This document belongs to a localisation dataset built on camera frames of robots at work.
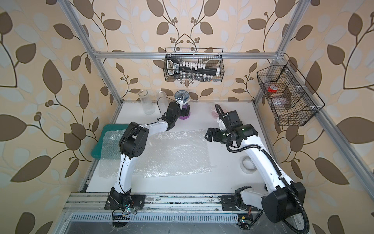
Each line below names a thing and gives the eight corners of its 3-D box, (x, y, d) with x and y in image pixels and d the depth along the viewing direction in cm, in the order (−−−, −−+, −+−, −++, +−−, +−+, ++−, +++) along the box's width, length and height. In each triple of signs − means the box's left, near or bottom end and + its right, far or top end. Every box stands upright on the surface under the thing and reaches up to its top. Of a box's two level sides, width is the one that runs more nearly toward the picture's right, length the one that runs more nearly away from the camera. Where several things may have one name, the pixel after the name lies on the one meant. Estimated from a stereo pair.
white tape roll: (241, 174, 86) (243, 172, 83) (238, 158, 92) (239, 155, 89) (255, 174, 86) (257, 172, 83) (251, 158, 92) (253, 155, 89)
